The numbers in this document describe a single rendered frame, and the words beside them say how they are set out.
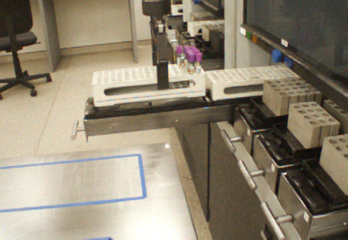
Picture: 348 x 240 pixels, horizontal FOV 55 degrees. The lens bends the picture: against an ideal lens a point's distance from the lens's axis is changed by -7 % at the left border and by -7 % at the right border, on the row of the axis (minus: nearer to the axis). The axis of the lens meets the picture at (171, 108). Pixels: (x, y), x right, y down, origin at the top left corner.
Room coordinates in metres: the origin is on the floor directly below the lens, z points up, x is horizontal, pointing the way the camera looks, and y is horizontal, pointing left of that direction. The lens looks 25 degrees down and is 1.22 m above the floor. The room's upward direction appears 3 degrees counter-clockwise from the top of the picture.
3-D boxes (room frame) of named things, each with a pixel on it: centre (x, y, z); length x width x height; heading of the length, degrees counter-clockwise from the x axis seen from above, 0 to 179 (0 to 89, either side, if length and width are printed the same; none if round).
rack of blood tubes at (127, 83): (0.90, 0.06, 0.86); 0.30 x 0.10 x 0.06; 98
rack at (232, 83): (0.94, -0.25, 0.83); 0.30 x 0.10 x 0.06; 97
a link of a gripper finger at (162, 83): (0.85, 0.02, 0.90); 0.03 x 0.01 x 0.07; 97
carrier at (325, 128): (0.64, -0.30, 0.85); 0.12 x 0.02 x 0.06; 7
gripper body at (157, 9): (0.91, 0.03, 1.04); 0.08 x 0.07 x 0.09; 7
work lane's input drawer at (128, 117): (0.92, -0.08, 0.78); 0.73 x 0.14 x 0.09; 97
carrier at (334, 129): (0.64, -0.32, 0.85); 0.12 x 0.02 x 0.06; 7
